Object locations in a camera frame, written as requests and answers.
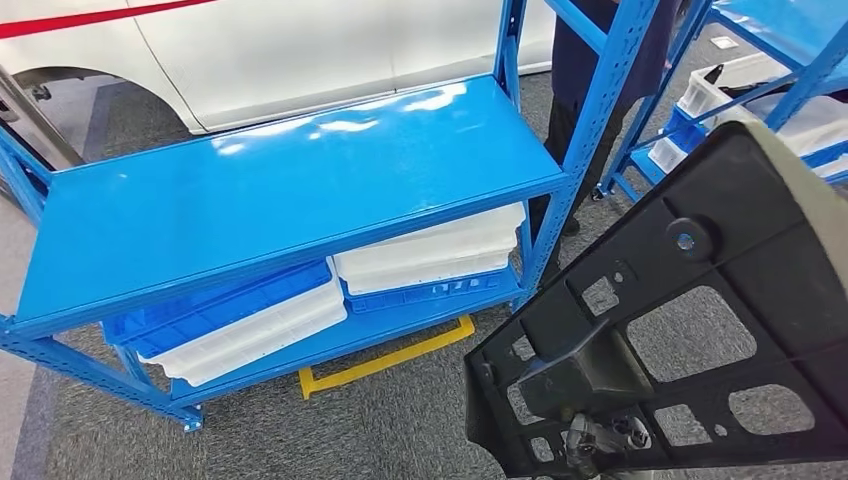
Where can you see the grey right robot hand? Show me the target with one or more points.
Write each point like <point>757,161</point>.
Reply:
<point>596,437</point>

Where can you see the black plastic plate frame part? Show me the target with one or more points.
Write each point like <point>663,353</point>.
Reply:
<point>762,218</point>

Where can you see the blue metal shelf rack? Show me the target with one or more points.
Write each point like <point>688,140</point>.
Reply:
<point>782,26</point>
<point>298,185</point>

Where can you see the blue plastic tray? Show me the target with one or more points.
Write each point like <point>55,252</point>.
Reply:
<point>424,291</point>
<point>218,305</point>

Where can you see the blue plastic bin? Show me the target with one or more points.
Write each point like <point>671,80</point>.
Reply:
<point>686,129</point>

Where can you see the person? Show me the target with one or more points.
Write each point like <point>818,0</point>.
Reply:
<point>573,73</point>

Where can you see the white plastic bin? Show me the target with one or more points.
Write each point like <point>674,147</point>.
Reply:
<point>729,79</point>

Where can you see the white car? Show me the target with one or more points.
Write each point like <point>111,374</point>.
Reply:
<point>298,53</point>

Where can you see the chrome stanchion post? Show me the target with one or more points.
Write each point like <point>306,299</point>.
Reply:
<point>40,126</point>

